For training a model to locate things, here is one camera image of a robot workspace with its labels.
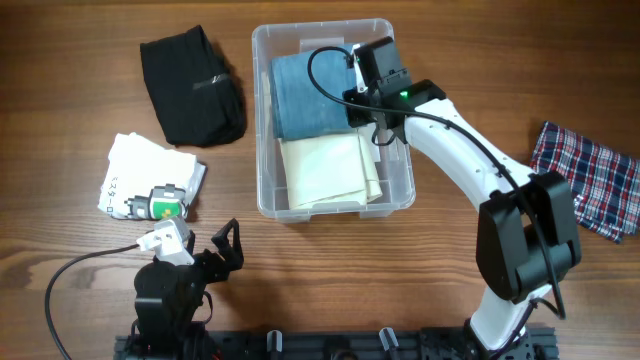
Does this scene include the black camera cable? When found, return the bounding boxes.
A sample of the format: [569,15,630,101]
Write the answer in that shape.
[43,243,141,360]
[306,46,567,321]

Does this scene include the black garment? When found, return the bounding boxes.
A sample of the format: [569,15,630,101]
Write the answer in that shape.
[139,25,247,147]

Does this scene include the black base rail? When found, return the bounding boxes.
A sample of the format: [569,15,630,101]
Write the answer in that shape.
[113,327,559,360]

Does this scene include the blue jeans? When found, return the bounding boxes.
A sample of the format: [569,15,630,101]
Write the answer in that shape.
[269,51,356,141]

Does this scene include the red blue plaid shirt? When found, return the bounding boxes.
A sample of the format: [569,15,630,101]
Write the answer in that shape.
[530,122,639,244]

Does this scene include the clear plastic storage bin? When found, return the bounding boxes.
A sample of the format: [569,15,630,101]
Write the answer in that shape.
[252,18,416,223]

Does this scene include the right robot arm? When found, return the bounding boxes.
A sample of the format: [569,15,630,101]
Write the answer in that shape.
[343,37,582,359]

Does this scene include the black left camera cable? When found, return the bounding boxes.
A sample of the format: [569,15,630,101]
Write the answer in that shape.
[43,243,141,360]

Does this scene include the black right camera cable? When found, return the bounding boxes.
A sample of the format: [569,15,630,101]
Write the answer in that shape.
[306,46,567,321]

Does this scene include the white printed t-shirt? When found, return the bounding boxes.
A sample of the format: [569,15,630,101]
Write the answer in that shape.
[98,133,206,221]

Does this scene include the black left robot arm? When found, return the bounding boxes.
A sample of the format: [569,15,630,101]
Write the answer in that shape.
[114,216,244,359]

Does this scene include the cream cloth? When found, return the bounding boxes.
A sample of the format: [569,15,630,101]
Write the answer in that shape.
[280,132,383,210]

